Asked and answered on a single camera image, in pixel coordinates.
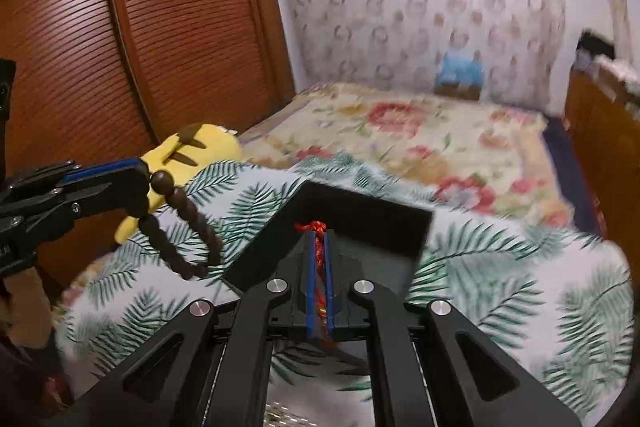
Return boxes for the red braided string bracelet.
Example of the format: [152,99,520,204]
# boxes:
[293,220,334,348]

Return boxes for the yellow plush toy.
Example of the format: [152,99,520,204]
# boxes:
[113,121,244,245]

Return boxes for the palm leaf tablecloth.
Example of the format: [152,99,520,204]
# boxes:
[55,158,635,426]

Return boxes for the wooden louvered wardrobe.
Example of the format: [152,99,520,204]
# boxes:
[0,0,296,287]

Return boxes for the stack of papers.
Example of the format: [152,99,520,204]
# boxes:
[594,55,639,106]

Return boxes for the patterned lace curtain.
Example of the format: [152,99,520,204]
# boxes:
[288,0,565,109]

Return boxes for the black jewelry box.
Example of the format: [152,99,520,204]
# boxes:
[222,181,434,297]

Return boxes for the blue cloth on box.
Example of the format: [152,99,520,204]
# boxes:
[434,53,485,102]

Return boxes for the brown wooden bead bracelet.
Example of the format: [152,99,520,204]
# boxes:
[136,169,225,282]

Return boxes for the dark folded clothes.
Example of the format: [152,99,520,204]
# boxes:
[576,29,616,60]

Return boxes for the floral bed quilt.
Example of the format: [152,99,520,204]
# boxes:
[240,83,574,228]

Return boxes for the wooden sideboard cabinet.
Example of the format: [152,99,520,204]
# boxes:
[563,68,640,253]

